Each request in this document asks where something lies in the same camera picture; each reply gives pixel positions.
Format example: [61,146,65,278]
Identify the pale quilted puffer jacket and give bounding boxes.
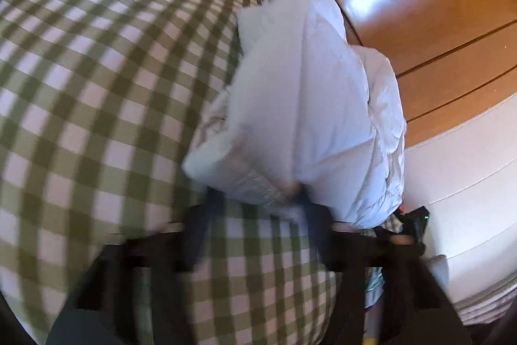
[181,0,408,233]

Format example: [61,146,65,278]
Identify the bed with green checked sheet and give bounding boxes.
[0,0,405,345]

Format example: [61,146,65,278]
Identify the wooden panelled wardrobe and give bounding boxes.
[149,0,517,148]

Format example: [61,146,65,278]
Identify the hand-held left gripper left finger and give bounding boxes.
[45,187,227,345]

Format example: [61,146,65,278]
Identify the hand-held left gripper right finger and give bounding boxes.
[297,189,474,345]

